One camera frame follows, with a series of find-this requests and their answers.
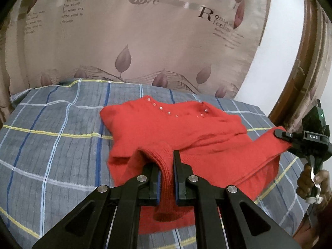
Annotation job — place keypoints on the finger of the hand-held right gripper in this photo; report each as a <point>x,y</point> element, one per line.
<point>284,134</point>

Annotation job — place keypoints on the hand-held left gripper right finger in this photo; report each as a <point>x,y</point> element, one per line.
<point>179,184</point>

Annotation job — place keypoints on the red knit sweater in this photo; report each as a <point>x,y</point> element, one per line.
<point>202,134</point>

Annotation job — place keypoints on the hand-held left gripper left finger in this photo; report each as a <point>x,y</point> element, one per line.
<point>156,186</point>

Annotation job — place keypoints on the beige leaf print curtain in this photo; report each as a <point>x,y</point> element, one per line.
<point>145,36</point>

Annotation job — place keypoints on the person's right hand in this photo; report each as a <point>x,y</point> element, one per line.
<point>325,184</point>

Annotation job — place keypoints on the grey plaid blanket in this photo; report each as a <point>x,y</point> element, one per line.
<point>57,140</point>

